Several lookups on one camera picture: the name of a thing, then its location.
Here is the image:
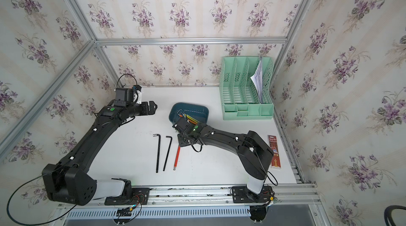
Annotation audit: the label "yellow hex key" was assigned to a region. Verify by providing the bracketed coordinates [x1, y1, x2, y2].
[186, 115, 198, 124]

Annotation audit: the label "red hex key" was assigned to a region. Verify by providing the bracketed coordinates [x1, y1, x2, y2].
[173, 146, 181, 171]

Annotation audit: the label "short black hex key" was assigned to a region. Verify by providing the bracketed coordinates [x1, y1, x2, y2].
[163, 136, 173, 171]

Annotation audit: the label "long black hex key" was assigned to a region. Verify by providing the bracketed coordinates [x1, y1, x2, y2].
[153, 134, 161, 173]

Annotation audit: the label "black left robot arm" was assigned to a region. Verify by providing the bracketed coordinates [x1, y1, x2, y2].
[42, 101, 158, 205]

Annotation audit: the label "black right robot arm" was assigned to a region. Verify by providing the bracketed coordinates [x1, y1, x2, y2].
[172, 118, 274, 195]

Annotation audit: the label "teal plastic storage box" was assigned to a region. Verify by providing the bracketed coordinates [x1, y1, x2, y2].
[169, 102, 209, 125]

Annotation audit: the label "green mesh file organizer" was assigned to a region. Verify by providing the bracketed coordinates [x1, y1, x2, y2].
[219, 56, 274, 120]

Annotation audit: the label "papers in file organizer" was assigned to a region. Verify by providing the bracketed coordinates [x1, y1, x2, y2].
[250, 57, 263, 104]

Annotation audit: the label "red flat package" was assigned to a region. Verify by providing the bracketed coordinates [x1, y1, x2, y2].
[267, 135, 281, 170]

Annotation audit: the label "small circuit board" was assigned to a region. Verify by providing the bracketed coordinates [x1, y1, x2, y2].
[115, 207, 133, 217]

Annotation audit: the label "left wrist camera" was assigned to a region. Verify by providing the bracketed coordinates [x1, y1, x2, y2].
[113, 85, 142, 107]

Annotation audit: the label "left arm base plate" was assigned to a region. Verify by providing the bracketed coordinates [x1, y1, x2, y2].
[104, 188, 151, 206]

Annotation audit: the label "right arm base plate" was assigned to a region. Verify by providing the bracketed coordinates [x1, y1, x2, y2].
[230, 185, 275, 204]

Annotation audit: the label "aluminium rail frame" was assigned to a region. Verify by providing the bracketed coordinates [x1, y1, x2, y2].
[52, 184, 331, 226]

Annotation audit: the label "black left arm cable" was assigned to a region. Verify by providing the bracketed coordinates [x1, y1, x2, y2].
[6, 175, 78, 226]

